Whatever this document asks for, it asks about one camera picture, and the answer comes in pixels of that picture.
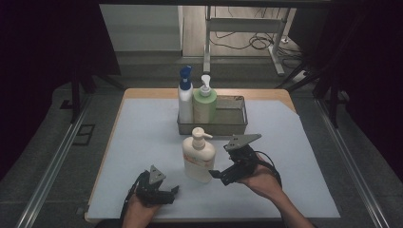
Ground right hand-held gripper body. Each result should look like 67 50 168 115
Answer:
223 133 262 182

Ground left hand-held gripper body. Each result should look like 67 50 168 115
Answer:
136 164 166 207

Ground cream pump bottle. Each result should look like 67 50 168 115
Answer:
182 126 217 184

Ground grey metal mesh basket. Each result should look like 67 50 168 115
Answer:
176 93 249 137

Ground green pump bottle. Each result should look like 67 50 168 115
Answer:
192 74 219 124

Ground white bottle with blue pump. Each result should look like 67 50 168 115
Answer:
177 65 195 124

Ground person's left hand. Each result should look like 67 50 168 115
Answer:
122 194 163 228

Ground person's right hand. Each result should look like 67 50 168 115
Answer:
237 156 283 202

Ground white table mat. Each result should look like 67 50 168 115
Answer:
86 97 341 221

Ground white power strip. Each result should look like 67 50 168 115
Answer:
294 69 311 82

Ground black metal stand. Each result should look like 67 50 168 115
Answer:
275 61 342 129
69 61 125 124

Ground white cabinet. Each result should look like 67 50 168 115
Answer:
99 4 184 53

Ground dark curtain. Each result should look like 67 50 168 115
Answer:
0 0 122 180
286 0 403 186

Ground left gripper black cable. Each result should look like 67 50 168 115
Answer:
119 172 144 228

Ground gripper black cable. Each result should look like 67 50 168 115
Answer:
253 150 283 188
119 172 144 228

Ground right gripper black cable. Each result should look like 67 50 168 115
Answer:
253 150 283 188

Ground aluminium floor rail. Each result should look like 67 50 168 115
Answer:
14 94 93 228
316 99 390 228

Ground black floor cables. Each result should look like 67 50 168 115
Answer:
210 6 305 69

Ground white desk frame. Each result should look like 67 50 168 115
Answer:
202 6 291 77

